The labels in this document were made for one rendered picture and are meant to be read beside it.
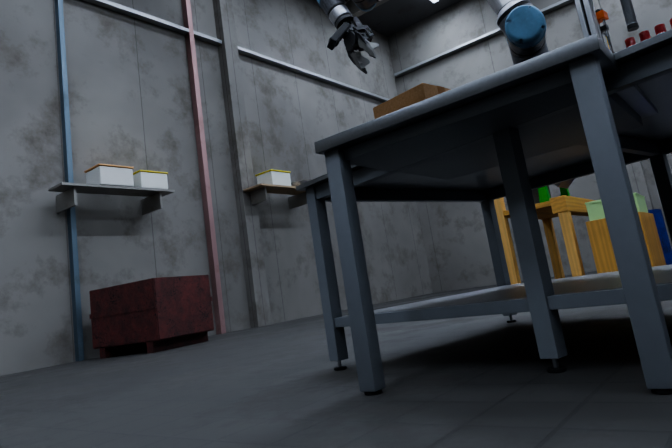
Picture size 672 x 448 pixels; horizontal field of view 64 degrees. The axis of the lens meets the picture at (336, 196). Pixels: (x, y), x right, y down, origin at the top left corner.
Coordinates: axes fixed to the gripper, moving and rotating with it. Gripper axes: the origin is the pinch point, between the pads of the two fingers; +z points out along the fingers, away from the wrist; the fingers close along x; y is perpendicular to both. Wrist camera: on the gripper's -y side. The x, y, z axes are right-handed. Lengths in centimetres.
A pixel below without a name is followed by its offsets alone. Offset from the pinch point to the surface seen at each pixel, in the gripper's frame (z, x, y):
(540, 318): 99, 4, 3
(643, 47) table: 54, -57, 26
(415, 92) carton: 1.0, 25.3, 37.8
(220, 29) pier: -535, 553, 294
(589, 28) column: 25, -27, 75
